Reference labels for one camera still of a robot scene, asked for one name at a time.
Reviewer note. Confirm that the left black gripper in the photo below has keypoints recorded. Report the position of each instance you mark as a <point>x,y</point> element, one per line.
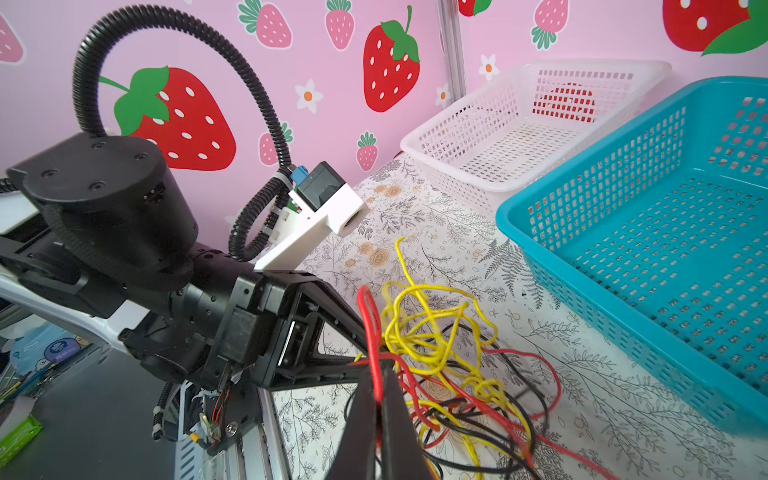
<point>223,320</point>

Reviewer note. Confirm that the left corner aluminium post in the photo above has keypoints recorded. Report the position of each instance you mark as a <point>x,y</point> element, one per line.
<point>452,42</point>

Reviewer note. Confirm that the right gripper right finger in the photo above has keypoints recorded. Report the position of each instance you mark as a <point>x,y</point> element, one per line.
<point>401,454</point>

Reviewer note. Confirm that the teal plastic basket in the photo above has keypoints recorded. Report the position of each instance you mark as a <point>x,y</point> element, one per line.
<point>657,237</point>

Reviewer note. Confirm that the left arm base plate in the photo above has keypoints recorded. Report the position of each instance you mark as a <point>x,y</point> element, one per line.
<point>214,436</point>

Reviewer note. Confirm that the left white plastic basket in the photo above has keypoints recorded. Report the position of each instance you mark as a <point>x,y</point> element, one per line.
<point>494,142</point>

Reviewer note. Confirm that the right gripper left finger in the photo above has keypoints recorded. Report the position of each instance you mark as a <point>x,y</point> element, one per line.
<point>355,456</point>

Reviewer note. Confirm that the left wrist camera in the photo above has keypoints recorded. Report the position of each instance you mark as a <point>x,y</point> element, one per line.
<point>325,204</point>

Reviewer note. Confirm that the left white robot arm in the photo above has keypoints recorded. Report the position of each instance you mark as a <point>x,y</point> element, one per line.
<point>113,227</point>

